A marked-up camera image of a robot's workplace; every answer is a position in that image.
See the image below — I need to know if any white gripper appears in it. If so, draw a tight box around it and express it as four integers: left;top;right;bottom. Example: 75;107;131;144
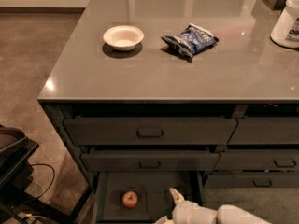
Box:
154;188;217;224

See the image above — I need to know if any red apple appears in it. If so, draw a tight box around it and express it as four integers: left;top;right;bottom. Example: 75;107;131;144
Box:
122;191;138;209

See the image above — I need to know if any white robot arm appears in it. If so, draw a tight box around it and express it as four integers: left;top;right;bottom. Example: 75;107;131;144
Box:
153;188;271;224

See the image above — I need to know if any open bottom left drawer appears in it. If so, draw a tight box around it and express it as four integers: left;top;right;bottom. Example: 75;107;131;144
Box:
92;172;203;224

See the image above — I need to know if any bottom right drawer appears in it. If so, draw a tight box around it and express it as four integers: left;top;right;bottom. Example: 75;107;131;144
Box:
204;172;299;188

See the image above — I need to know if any middle right drawer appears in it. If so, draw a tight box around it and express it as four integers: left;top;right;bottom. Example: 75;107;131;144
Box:
214;149;299;171

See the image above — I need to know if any middle left drawer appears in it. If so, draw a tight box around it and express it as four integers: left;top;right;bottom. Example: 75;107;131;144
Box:
81;149;219;172

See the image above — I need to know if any top right drawer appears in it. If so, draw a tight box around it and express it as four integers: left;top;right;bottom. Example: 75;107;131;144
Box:
229;117;299;145

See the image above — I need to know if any grey counter cabinet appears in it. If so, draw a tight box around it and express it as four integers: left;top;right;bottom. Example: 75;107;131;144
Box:
38;0;299;185

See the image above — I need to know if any top left drawer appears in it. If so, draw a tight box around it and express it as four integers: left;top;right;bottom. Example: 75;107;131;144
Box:
64;117;237;146

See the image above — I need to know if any black cart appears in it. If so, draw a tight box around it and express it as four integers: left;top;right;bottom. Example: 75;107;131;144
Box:
0;126;92;224

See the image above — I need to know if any blue chip bag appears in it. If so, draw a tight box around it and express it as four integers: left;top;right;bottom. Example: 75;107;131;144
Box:
161;23;219;58

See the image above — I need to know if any white paper bowl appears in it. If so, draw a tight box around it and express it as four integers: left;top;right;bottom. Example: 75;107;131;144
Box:
103;25;144;51

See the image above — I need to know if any white wipes canister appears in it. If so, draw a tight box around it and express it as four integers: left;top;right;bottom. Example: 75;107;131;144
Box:
270;0;299;49

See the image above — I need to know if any black cable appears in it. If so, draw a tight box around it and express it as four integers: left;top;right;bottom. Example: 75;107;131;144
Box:
27;163;56;201

